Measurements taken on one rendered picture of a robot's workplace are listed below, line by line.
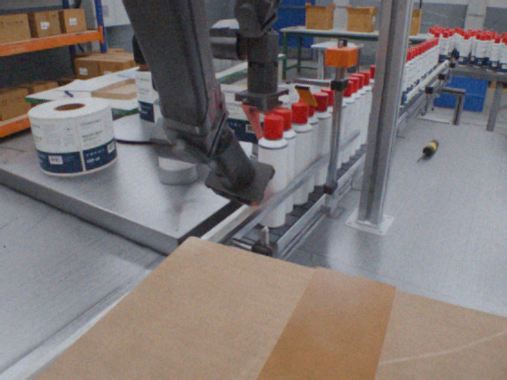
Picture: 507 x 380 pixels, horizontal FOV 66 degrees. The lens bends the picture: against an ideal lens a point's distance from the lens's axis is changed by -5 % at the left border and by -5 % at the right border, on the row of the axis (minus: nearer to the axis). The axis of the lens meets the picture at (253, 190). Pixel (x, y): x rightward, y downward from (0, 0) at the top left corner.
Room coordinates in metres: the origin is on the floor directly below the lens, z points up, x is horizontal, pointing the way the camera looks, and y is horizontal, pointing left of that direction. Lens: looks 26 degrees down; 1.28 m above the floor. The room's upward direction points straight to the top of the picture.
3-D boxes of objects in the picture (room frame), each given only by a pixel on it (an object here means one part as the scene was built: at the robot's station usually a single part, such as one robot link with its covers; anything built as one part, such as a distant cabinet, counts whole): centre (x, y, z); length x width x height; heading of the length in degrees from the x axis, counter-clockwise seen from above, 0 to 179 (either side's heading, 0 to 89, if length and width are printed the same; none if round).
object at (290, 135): (0.71, -0.05, 0.98); 0.05 x 0.05 x 0.20
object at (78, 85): (2.25, 0.96, 0.81); 0.38 x 0.36 x 0.02; 154
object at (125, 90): (2.14, 0.66, 0.82); 0.34 x 0.24 x 0.03; 160
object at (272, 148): (0.67, -0.03, 0.98); 0.05 x 0.05 x 0.20
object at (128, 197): (1.13, 0.21, 0.86); 0.80 x 0.67 x 0.05; 149
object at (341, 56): (0.73, -0.12, 1.05); 0.10 x 0.04 x 0.33; 59
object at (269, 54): (0.77, -0.01, 1.19); 0.07 x 0.06 x 0.07; 64
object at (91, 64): (4.84, 1.65, 0.32); 1.20 x 0.83 x 0.64; 63
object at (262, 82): (0.76, -0.02, 1.13); 0.10 x 0.07 x 0.07; 149
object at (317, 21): (6.47, -0.99, 0.97); 0.47 x 0.41 x 0.37; 151
